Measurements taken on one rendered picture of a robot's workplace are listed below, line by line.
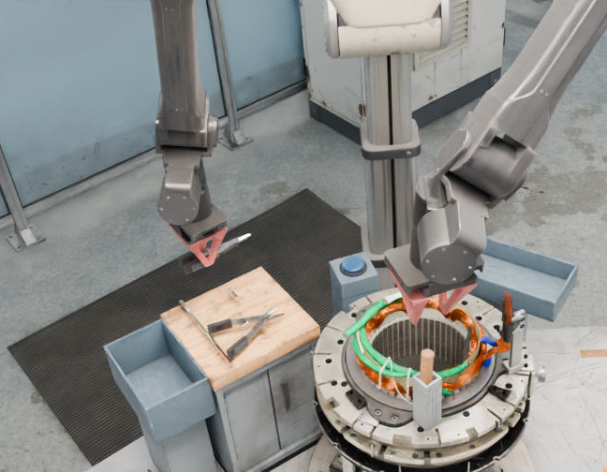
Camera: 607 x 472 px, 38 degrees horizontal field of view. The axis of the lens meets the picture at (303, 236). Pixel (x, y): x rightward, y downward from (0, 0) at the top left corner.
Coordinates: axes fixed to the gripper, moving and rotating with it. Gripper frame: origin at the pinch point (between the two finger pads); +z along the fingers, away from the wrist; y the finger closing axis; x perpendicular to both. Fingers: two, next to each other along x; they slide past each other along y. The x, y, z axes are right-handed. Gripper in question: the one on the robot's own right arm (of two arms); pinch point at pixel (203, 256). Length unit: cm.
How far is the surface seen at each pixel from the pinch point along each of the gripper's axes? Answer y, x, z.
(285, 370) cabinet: 13.0, 4.7, 19.0
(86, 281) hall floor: -152, 10, 120
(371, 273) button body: 6.3, 27.8, 15.6
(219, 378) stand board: 13.8, -7.1, 11.9
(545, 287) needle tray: 27, 49, 17
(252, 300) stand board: 1.8, 6.1, 12.1
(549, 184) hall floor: -87, 179, 122
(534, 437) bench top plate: 37, 40, 41
